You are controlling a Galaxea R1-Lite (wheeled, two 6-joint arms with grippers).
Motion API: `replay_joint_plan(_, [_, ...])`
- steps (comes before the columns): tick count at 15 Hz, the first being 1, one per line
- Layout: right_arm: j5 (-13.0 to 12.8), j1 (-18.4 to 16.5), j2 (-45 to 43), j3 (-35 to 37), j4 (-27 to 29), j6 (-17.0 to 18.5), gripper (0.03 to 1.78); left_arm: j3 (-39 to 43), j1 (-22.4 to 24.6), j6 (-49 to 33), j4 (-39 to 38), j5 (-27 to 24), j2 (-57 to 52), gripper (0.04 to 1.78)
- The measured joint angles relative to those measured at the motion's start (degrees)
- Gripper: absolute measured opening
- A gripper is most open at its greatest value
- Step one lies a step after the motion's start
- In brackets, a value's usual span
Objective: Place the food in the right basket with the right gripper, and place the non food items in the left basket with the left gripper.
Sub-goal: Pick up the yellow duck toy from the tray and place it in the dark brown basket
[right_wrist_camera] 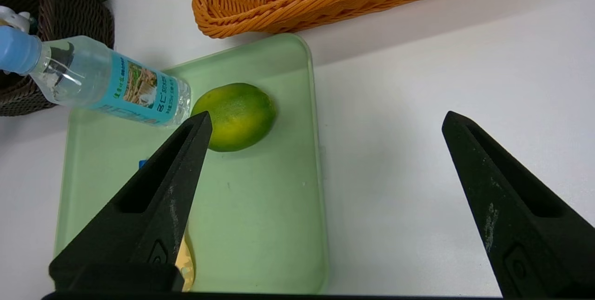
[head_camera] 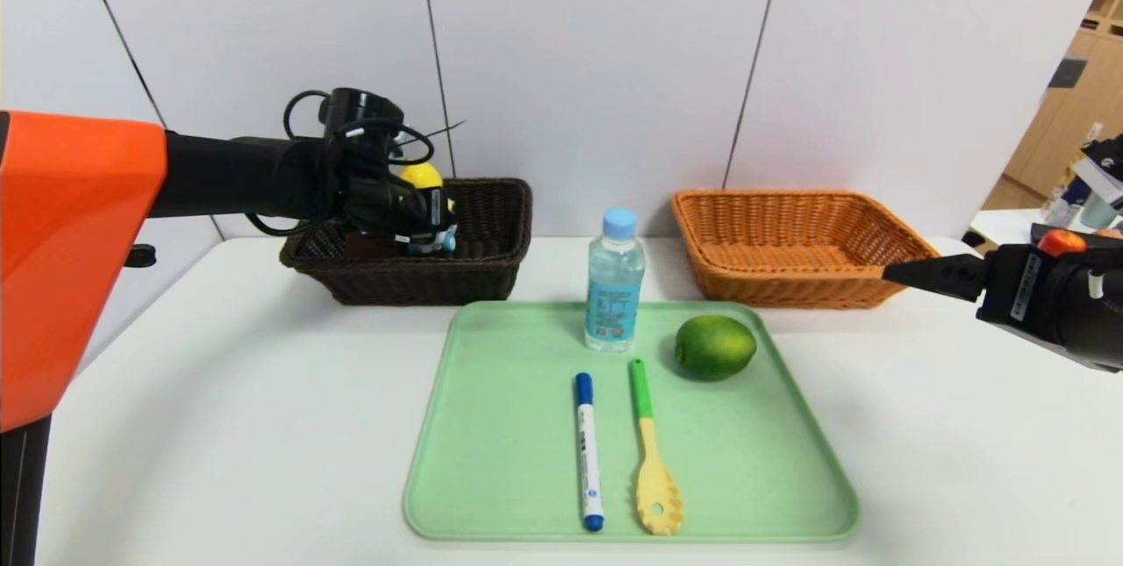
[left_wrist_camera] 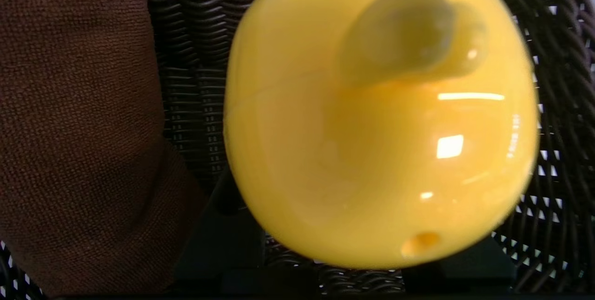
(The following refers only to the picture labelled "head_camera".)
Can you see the red apple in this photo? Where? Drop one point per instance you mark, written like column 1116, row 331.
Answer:
column 1062, row 241

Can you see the grey blue cup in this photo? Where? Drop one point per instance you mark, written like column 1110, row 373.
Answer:
column 1098, row 213

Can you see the white wall socket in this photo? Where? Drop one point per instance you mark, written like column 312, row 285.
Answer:
column 1095, row 132

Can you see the green lime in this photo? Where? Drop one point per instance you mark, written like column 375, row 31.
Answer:
column 715, row 347

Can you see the white side table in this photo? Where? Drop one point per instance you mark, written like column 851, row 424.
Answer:
column 1004, row 224

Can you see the yellow duck toy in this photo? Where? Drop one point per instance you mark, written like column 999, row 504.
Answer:
column 421, row 175

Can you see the dark brown wicker basket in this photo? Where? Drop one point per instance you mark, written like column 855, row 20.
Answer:
column 421, row 281

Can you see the black tray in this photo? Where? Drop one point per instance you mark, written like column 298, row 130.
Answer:
column 1040, row 234

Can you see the orange wicker basket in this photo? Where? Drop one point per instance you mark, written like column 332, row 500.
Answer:
column 790, row 285

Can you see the wooden cabinet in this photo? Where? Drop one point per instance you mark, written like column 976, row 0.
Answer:
column 1053, row 136

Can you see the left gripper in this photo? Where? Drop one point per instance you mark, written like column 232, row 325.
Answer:
column 432, row 209

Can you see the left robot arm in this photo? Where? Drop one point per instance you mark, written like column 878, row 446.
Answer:
column 79, row 241

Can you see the clear water bottle blue cap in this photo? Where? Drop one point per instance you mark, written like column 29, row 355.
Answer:
column 614, row 303

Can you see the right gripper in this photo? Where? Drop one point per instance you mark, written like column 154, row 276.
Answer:
column 1020, row 284

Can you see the black table corner piece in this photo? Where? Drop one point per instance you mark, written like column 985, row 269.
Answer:
column 970, row 241

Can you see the light green plastic tray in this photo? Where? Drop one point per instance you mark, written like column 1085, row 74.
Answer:
column 526, row 426

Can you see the dark grey rectangular plate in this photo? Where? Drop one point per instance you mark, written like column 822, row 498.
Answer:
column 1063, row 75

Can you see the blue white whiteboard marker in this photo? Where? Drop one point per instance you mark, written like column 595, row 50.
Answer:
column 588, row 452

